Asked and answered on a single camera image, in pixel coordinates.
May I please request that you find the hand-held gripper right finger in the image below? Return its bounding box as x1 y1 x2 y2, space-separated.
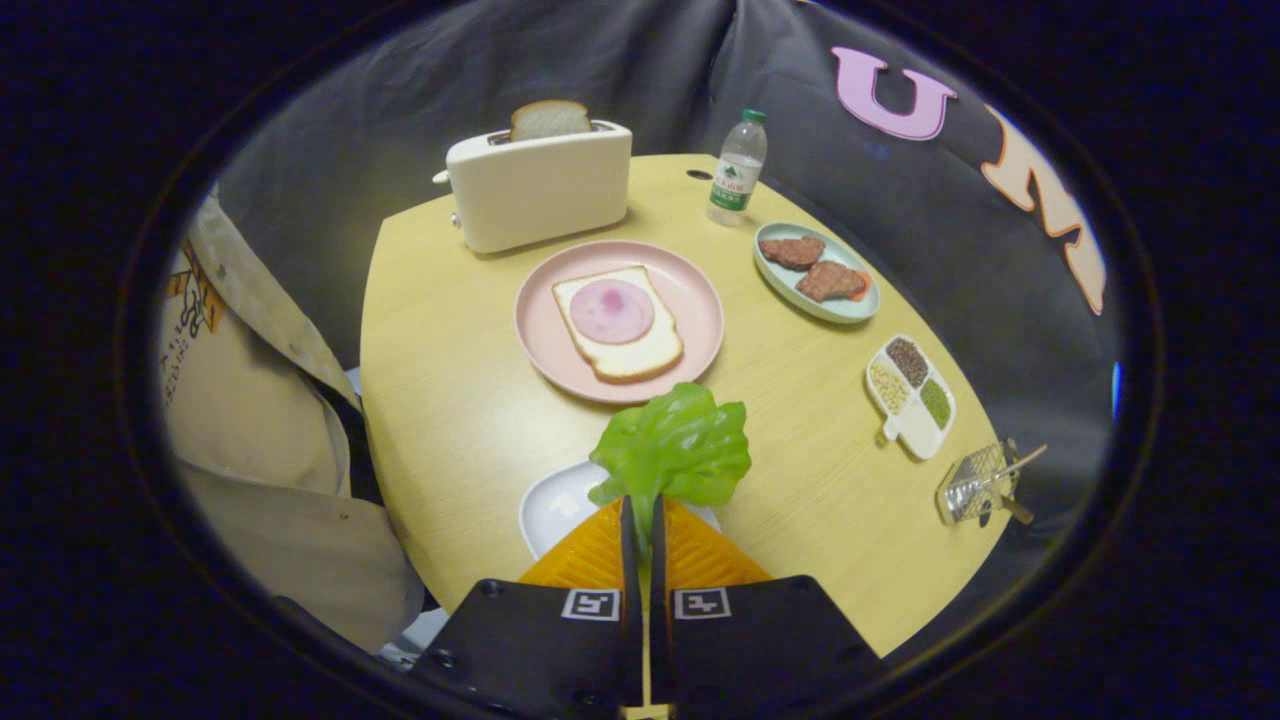
648 495 886 716

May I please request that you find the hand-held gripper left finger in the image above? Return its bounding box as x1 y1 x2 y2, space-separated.
410 495 646 713

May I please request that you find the green lettuce leaf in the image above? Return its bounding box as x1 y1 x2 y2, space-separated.
588 382 753 561

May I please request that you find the brown crust bread slice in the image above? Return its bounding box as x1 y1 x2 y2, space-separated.
509 99 594 143

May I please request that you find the white plate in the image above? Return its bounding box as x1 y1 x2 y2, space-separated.
518 460 721 561

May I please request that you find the white bread slice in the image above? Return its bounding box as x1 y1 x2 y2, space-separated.
552 265 685 384

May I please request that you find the pink ham slice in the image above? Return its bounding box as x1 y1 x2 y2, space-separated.
569 278 656 345

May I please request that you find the pink plate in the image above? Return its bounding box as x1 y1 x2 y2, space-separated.
513 240 725 405

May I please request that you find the white three-section condiment tray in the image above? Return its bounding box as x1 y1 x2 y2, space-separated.
864 334 958 461

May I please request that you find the pale blue plate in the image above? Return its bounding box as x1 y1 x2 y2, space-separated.
753 222 882 325

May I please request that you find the white toaster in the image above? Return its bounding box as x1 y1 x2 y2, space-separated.
432 120 634 255

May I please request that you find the clear water bottle green cap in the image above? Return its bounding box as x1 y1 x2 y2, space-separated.
708 109 769 227

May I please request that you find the small wire basket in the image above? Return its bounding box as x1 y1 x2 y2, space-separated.
936 438 1051 527

